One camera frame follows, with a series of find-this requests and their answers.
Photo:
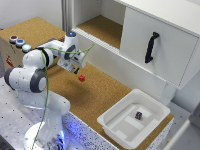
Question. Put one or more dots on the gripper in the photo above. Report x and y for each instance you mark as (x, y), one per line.
(70, 62)

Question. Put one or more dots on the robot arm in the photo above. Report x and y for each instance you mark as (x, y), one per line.
(33, 70)

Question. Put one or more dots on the pink block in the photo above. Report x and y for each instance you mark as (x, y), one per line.
(81, 78)

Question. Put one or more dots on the purple block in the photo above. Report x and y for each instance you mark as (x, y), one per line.
(138, 115)

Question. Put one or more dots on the white cabinet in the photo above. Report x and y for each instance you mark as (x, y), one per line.
(100, 30)

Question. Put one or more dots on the green button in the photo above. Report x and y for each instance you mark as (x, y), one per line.
(26, 47)

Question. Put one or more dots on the blue button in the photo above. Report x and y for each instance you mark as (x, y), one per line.
(20, 42)

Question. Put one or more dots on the red button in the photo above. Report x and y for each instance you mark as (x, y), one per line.
(13, 38)

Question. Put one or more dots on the white plastic box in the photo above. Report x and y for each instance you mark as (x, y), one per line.
(133, 116)

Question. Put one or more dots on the white sliding door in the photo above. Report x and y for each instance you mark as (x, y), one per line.
(156, 50)

